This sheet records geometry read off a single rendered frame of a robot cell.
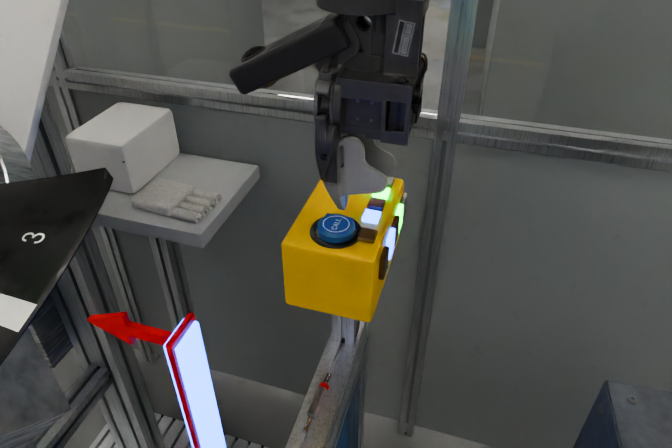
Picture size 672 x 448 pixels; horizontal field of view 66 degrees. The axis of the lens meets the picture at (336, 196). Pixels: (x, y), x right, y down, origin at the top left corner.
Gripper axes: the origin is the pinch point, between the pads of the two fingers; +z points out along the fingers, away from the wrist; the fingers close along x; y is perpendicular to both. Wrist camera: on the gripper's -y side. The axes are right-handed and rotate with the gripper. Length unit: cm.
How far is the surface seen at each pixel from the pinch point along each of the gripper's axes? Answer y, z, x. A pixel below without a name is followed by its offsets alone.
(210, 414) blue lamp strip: -0.8, 0.7, -24.7
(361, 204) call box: 1.3, 4.6, 5.6
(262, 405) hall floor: -36, 112, 42
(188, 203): -34.6, 23.8, 23.5
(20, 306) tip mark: -11.2, -7.0, -25.9
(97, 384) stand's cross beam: -48, 54, 3
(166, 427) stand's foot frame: -56, 104, 23
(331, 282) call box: 0.5, 8.5, -3.4
